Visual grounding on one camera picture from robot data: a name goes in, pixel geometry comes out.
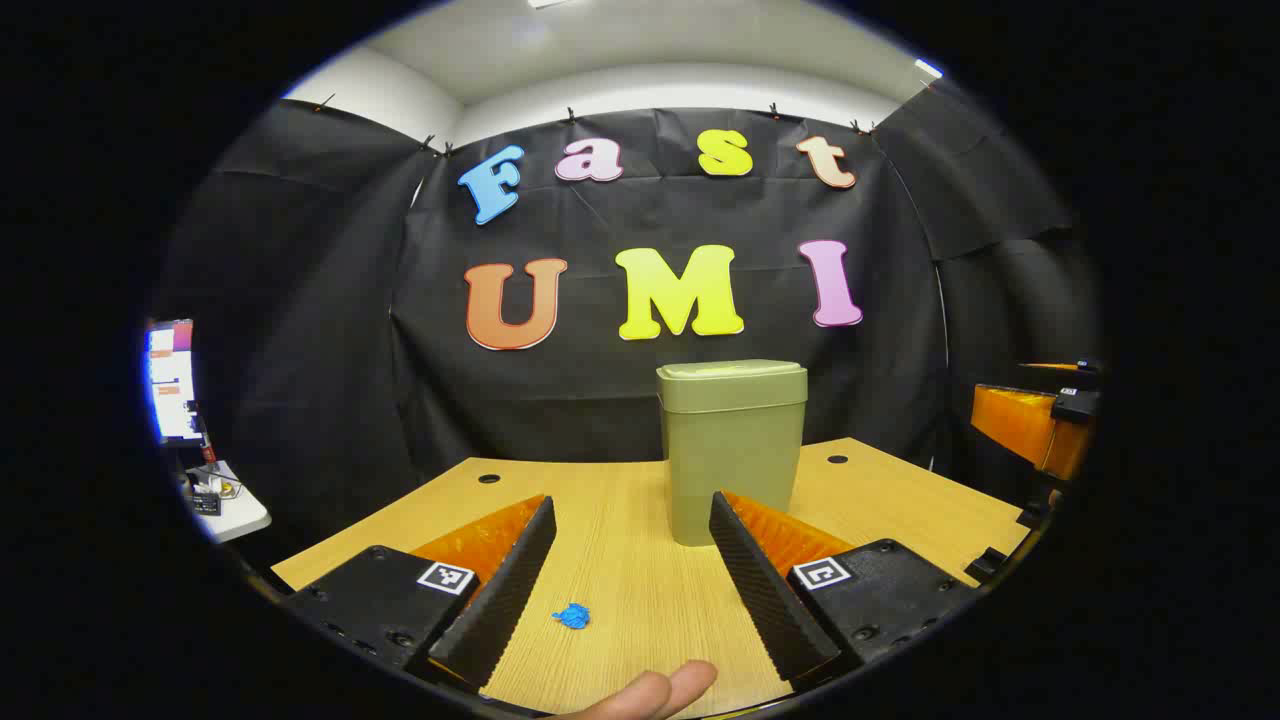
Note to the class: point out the black backdrop cloth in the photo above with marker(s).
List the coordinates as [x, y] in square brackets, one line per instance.
[300, 300]

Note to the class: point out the computer monitor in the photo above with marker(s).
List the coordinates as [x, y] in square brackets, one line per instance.
[172, 385]

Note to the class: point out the red bottle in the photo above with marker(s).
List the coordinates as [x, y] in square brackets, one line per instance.
[208, 450]

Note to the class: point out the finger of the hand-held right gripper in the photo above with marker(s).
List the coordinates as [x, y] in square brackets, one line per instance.
[1015, 420]

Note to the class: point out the blue paper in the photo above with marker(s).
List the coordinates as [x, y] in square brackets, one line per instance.
[572, 616]

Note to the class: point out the wooden desktop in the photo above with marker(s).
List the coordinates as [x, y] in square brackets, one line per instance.
[640, 560]

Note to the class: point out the white side table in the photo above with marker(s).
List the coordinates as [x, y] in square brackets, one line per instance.
[240, 515]

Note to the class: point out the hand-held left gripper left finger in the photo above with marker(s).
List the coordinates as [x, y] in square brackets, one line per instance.
[510, 580]

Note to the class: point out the green desktop garbage bin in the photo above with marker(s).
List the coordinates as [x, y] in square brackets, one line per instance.
[730, 450]

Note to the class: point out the small black device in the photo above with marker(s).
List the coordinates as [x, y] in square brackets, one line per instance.
[205, 503]

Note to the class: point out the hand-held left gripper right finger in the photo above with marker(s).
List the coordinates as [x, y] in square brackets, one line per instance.
[760, 590]

